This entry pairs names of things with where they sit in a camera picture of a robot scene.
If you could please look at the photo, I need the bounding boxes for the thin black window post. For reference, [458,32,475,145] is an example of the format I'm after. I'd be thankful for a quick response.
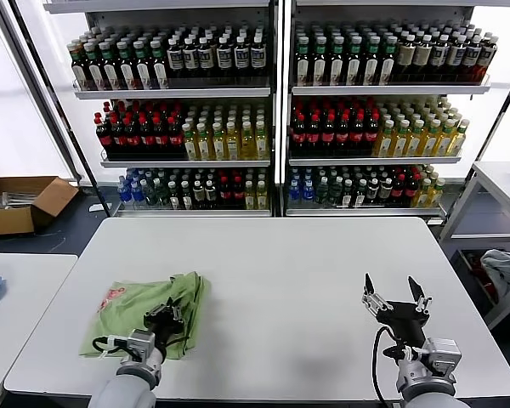
[13,0,114,218]

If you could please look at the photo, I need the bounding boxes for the blue water bottle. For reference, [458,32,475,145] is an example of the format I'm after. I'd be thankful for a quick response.
[116,176,132,209]
[287,178,302,208]
[301,178,315,208]
[130,178,145,209]

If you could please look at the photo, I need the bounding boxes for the dark drink bottle beige label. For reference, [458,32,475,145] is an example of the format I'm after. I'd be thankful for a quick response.
[414,33,434,84]
[397,34,418,84]

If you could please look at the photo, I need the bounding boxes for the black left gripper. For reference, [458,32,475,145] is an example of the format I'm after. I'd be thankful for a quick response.
[144,299,186,348]

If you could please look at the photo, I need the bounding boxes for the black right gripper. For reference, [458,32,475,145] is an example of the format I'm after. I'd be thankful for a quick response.
[360,273,433,343]

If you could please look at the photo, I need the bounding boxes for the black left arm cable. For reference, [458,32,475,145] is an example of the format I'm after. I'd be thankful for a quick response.
[92,335,131,354]

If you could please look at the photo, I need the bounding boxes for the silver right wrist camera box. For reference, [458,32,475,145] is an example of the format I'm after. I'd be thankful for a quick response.
[422,337,461,375]

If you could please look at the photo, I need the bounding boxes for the grey crumpled cloth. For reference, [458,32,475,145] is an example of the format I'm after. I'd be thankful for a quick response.
[479,248,510,305]

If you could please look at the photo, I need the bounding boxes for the grey-framed white side table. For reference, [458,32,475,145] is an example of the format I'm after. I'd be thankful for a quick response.
[439,160,510,328]

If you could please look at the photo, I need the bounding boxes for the dark drink bottle blue label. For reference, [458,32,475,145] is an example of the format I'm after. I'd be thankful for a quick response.
[166,37,184,88]
[447,33,468,84]
[250,34,268,88]
[431,33,451,84]
[215,36,233,88]
[233,35,251,88]
[196,37,213,88]
[462,33,485,84]
[181,37,199,88]

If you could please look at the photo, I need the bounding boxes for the red fabric item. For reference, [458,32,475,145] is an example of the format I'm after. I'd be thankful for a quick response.
[471,254,496,294]

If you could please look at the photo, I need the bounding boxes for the green t-shirt red print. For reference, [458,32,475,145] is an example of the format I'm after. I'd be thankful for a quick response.
[76,271,213,361]

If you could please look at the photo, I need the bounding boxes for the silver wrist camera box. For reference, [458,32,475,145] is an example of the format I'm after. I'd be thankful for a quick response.
[422,337,461,375]
[126,329,157,362]

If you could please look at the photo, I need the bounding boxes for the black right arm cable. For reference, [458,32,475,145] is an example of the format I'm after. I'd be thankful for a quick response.
[371,325,409,403]

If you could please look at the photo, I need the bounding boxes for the cola bottle red cap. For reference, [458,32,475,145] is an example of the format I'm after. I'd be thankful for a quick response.
[124,116,140,156]
[390,173,406,208]
[139,116,155,156]
[335,112,352,156]
[231,176,246,210]
[152,116,169,156]
[349,111,366,156]
[364,110,382,156]
[320,112,337,156]
[109,116,127,156]
[218,176,233,210]
[167,116,184,156]
[306,112,323,156]
[93,112,113,156]
[292,112,308,156]
[404,173,421,208]

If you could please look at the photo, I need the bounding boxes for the grey metal brackets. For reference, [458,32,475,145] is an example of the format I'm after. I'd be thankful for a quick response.
[0,190,39,209]

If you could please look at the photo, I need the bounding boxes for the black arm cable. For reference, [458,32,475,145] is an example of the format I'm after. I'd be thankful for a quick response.
[371,325,409,403]
[92,335,131,354]

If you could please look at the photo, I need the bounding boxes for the grey metal shelf unit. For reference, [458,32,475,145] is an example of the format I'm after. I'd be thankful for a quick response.
[42,0,281,218]
[280,0,510,226]

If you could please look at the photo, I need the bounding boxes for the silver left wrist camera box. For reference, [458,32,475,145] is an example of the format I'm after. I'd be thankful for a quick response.
[126,329,157,362]

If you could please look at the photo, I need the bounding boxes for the small dark bottle beige label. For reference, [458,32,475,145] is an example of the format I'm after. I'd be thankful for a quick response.
[204,178,218,210]
[365,177,380,208]
[192,178,207,210]
[378,176,393,208]

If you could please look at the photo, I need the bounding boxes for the reddish drink bottle white label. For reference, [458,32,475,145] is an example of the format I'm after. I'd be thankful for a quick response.
[478,31,499,84]

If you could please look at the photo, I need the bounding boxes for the plain white side table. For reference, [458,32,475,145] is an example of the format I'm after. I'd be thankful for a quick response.
[0,252,79,408]

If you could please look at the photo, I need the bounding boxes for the brown cardboard box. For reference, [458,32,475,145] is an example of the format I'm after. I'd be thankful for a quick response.
[0,175,80,236]

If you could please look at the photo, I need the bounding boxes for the dark tea bottle green cap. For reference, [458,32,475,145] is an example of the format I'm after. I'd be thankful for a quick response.
[380,34,399,85]
[150,38,170,90]
[116,40,136,90]
[346,34,363,85]
[296,36,311,85]
[133,38,154,90]
[364,34,382,85]
[83,40,104,90]
[100,38,120,90]
[329,35,345,85]
[312,35,327,85]
[69,37,88,90]

